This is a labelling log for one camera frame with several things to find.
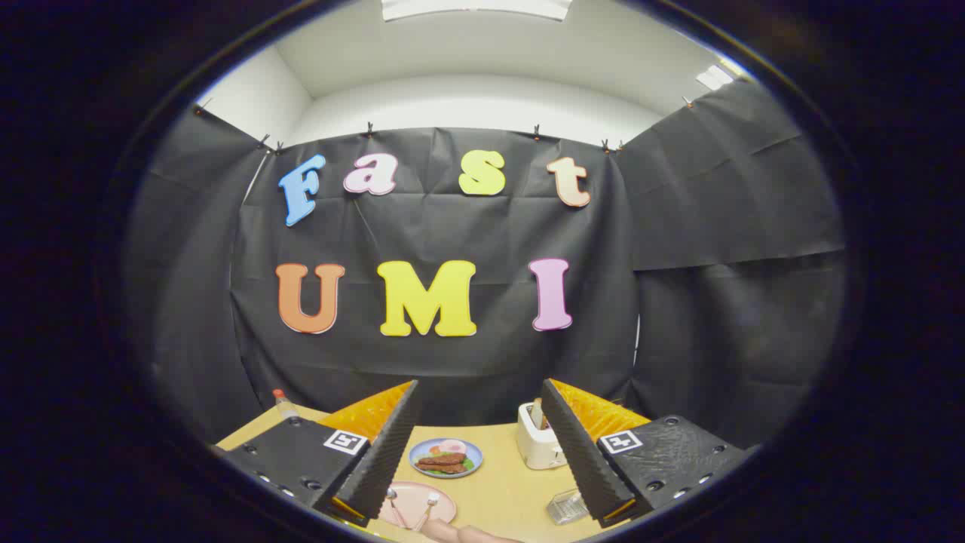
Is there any metal wire basket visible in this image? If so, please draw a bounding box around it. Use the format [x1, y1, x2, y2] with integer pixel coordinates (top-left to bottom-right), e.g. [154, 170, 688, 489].
[546, 489, 590, 526]

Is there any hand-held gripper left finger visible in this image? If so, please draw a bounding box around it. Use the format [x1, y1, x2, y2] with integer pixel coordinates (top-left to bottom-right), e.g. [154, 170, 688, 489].
[219, 379, 421, 529]

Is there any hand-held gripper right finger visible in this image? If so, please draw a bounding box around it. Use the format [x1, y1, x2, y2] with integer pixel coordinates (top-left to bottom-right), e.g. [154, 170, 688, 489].
[541, 379, 755, 529]

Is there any white toaster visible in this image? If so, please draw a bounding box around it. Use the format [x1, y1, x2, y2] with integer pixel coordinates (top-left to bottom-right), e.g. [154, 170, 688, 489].
[517, 400, 568, 471]

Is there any pink round plate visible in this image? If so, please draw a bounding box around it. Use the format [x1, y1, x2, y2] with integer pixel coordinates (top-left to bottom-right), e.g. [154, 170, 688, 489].
[377, 481, 458, 529]

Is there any blue food plate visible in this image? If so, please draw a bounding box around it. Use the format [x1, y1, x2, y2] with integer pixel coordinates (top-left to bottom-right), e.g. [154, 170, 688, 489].
[409, 438, 483, 479]

